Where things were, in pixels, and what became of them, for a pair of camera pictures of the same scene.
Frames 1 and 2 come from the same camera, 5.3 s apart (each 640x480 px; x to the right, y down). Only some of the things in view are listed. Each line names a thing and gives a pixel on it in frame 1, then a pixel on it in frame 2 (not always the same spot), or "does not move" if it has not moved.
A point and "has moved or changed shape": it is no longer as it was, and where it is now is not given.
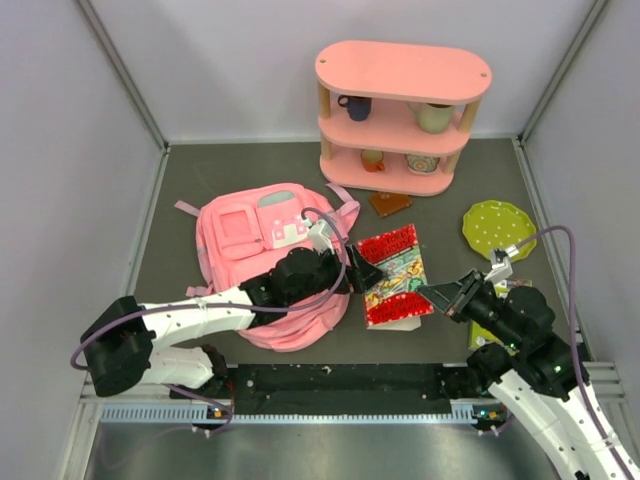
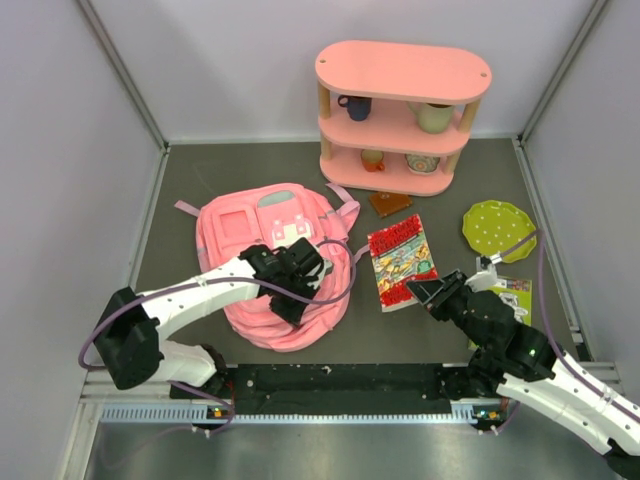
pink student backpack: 244,231 does not move
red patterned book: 393,303 has moved or changed shape
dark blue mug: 358,107 does not move
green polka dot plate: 498,224 does not move
